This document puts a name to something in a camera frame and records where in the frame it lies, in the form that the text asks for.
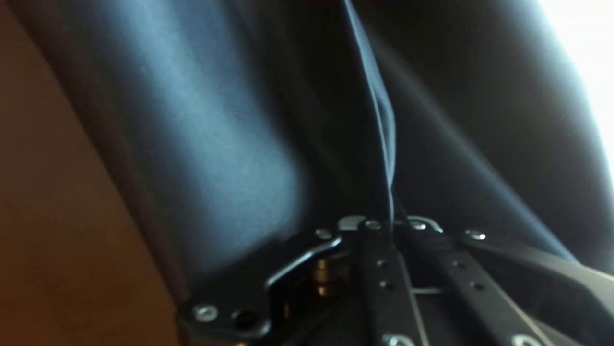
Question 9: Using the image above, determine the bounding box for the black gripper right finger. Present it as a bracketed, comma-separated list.
[401, 214, 614, 346]

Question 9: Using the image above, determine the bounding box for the dark fabric curtain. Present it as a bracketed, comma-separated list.
[7, 0, 614, 304]

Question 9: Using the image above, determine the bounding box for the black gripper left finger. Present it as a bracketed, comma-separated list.
[174, 214, 429, 346]

